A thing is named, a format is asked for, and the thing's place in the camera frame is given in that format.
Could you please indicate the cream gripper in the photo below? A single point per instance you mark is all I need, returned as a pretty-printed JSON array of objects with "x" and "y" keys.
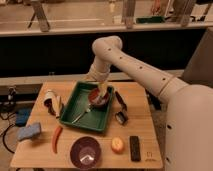
[{"x": 102, "y": 87}]

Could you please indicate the silver fork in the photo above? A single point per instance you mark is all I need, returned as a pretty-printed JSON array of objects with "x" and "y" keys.
[{"x": 87, "y": 110}]

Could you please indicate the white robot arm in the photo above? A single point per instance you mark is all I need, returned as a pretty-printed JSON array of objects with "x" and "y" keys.
[{"x": 189, "y": 131}]

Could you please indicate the red bowl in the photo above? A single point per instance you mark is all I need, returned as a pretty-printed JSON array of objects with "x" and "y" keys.
[{"x": 96, "y": 99}]

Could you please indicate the purple bowl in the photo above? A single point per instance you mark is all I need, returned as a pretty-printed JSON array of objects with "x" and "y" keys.
[{"x": 85, "y": 153}]

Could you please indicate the green plastic tray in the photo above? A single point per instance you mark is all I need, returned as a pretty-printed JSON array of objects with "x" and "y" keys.
[{"x": 79, "y": 112}]

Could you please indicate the white cup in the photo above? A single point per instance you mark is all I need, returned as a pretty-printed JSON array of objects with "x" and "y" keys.
[{"x": 49, "y": 95}]

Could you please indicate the orange fruit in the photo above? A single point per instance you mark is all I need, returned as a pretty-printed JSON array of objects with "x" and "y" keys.
[{"x": 117, "y": 145}]

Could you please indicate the black remote control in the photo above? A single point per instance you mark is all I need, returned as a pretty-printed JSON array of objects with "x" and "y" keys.
[{"x": 135, "y": 148}]

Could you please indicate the blue sponge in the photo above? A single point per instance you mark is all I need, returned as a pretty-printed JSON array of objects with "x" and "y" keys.
[{"x": 29, "y": 131}]

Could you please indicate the blue box on floor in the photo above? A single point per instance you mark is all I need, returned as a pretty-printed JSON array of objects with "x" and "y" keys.
[{"x": 22, "y": 116}]

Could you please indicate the black handled tool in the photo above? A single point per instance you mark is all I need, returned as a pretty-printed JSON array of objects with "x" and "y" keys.
[{"x": 121, "y": 101}]

